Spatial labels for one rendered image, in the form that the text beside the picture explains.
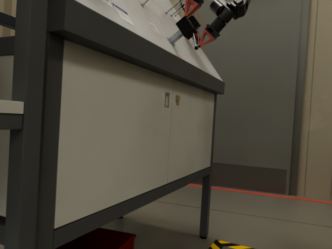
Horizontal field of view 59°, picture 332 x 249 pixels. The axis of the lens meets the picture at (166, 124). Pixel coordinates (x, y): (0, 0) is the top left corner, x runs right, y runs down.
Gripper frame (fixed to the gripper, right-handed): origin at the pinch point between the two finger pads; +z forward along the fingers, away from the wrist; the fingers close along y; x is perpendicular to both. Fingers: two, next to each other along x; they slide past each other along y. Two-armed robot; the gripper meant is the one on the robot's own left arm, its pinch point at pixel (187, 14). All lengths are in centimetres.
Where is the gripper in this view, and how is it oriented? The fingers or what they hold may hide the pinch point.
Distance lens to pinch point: 152.6
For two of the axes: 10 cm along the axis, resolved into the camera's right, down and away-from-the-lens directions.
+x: 8.4, 5.2, -1.5
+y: -2.9, 2.0, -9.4
